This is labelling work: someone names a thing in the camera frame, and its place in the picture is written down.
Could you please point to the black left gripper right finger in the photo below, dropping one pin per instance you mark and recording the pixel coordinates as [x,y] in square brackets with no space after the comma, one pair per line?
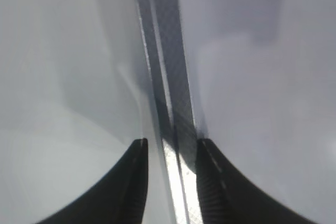
[225,195]

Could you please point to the white board with grey frame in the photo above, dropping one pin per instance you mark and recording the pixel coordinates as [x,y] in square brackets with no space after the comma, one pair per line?
[257,77]

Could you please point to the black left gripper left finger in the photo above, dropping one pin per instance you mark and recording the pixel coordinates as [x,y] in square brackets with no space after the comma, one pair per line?
[118,197]

